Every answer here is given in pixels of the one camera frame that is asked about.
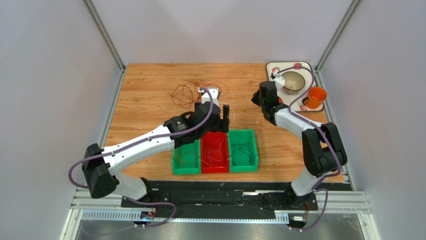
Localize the red thin cable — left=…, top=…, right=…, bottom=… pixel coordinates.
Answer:
left=170, top=81, right=204, bottom=110

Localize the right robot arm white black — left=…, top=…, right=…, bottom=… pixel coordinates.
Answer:
left=251, top=81, right=348, bottom=209

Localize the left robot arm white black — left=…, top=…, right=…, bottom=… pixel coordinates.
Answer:
left=81, top=102, right=230, bottom=200

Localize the red plastic bin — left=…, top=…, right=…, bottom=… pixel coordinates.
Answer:
left=200, top=132, right=230, bottom=174

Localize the grey ceramic bowl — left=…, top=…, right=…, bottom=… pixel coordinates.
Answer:
left=281, top=71, right=306, bottom=95

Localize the strawberry pattern white tray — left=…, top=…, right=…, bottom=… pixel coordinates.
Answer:
left=265, top=61, right=324, bottom=113

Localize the right green plastic bin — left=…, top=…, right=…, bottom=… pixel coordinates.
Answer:
left=227, top=129, right=259, bottom=173

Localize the green plastic bin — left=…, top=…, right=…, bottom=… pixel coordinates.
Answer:
left=227, top=129, right=259, bottom=173
left=171, top=140, right=201, bottom=175

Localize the left green plastic bin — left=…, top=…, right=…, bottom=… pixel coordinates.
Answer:
left=171, top=140, right=201, bottom=175

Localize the orange mug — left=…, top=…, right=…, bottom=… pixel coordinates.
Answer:
left=302, top=86, right=328, bottom=109

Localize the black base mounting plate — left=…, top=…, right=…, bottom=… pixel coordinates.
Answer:
left=89, top=179, right=320, bottom=221

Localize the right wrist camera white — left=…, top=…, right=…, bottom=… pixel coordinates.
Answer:
left=271, top=74, right=286, bottom=91

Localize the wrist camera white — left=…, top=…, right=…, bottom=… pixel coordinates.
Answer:
left=271, top=74, right=286, bottom=91
left=198, top=87, right=221, bottom=106

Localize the white thin cable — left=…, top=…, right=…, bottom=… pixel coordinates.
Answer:
left=217, top=90, right=237, bottom=122

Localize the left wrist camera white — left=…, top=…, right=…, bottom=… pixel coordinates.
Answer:
left=198, top=87, right=221, bottom=106

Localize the right aluminium frame post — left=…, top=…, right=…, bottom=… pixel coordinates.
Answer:
left=315, top=0, right=363, bottom=73

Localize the aluminium frame post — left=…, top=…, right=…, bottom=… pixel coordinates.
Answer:
left=315, top=0, right=363, bottom=73
left=82, top=0, right=126, bottom=72

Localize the left aluminium frame post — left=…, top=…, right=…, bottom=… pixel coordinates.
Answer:
left=82, top=0, right=126, bottom=72

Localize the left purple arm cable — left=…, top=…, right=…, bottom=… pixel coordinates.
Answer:
left=68, top=87, right=215, bottom=229

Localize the aluminium rail front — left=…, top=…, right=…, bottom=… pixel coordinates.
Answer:
left=71, top=188, right=372, bottom=224

